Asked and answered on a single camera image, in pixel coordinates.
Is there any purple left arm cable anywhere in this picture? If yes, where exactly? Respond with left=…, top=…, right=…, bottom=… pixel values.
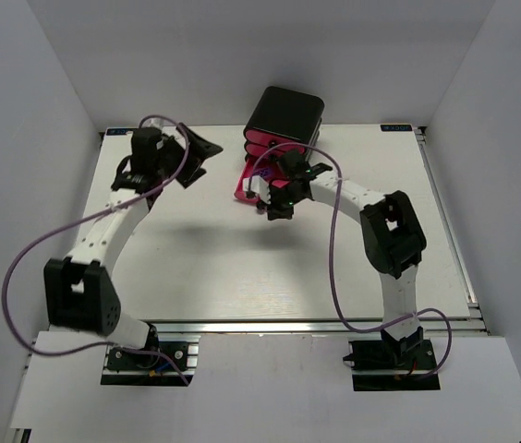
left=1, top=114, right=193, bottom=387

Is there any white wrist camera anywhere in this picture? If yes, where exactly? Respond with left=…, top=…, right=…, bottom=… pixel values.
left=243, top=175, right=271, bottom=203
left=140, top=117, right=165, bottom=131

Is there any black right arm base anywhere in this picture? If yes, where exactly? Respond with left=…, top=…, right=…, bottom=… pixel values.
left=343, top=327, right=441, bottom=392

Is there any pink bottom drawer black knob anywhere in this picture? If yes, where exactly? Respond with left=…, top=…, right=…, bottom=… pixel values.
left=234, top=157, right=288, bottom=204

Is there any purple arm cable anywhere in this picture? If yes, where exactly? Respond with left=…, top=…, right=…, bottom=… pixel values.
left=1, top=114, right=193, bottom=387
left=243, top=141, right=453, bottom=380

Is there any pink drawer with black knob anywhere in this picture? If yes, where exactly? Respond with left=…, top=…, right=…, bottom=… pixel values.
left=244, top=129, right=301, bottom=146

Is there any blue label left corner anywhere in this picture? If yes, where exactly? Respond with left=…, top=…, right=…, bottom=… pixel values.
left=105, top=128, right=133, bottom=137

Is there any purple butterfly lego brick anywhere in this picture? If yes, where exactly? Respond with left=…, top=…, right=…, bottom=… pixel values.
left=254, top=168, right=273, bottom=180

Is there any aluminium front rail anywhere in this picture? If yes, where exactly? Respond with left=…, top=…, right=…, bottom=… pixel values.
left=153, top=318, right=488, bottom=336

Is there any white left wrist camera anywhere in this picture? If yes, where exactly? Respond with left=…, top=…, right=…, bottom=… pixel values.
left=140, top=117, right=165, bottom=131

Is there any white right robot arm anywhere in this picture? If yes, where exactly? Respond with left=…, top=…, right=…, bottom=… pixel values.
left=250, top=150, right=427, bottom=354

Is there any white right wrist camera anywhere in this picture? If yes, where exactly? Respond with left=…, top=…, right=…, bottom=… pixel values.
left=243, top=175, right=271, bottom=203

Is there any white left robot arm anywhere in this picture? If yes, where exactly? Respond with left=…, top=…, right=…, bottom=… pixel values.
left=43, top=125, right=222, bottom=350

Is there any black drawer cabinet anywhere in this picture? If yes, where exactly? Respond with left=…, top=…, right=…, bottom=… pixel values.
left=243, top=86, right=325, bottom=144

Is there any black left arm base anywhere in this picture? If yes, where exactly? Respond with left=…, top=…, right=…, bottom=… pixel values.
left=101, top=335, right=199, bottom=388

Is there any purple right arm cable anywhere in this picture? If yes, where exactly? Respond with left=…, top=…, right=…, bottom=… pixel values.
left=243, top=141, right=453, bottom=380

